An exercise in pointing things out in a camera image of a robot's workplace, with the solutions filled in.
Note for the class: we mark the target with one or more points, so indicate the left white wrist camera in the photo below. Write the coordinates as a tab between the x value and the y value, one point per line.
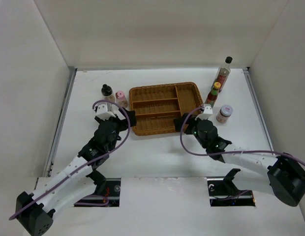
103	113

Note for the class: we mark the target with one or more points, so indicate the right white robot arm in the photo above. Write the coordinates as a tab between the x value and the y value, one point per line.
276	173

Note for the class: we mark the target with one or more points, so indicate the tall black-capped sauce bottle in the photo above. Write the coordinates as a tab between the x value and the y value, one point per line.
223	72

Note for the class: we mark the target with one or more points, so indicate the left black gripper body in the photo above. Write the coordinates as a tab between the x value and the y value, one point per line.
120	125

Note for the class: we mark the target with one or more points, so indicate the black-capped shaker blue label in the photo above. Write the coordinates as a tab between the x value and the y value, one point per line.
107	93

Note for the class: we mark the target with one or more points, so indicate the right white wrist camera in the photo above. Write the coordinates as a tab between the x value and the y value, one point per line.
207	111

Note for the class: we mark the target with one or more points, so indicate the yellow-capped red sauce bottle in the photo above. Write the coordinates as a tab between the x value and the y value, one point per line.
213	94

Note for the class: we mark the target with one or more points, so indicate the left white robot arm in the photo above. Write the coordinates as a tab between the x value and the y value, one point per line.
36	211

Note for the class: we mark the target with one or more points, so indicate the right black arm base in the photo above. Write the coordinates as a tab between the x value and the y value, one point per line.
224	193

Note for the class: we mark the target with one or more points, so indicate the pink-capped spice shaker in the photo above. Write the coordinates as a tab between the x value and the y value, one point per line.
121	99

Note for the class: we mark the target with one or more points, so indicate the brown wicker divided basket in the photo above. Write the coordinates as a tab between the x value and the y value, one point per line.
157	106

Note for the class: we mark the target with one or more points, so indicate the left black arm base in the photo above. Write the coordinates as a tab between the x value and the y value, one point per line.
106	194

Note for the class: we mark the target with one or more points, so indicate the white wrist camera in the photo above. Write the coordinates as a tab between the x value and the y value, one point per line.
103	113
207	111

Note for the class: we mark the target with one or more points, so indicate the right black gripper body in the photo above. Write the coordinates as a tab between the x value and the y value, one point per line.
193	129

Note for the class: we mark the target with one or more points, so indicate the short red-labelled jar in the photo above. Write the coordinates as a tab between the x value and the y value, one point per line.
224	113

